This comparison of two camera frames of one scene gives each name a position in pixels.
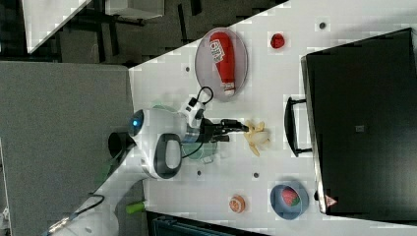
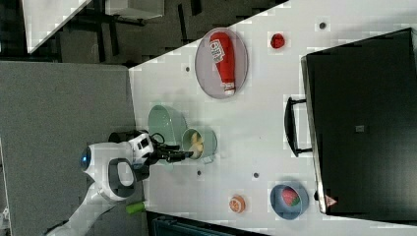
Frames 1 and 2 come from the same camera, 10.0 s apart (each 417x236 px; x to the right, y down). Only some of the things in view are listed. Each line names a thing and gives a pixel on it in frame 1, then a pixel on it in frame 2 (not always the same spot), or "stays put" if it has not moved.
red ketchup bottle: x=222 y=51 stays put
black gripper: x=208 y=130 → x=170 y=152
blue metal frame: x=161 y=224 stays put
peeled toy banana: x=256 y=136 → x=196 y=147
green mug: x=197 y=150 stays put
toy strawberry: x=290 y=197 stays put
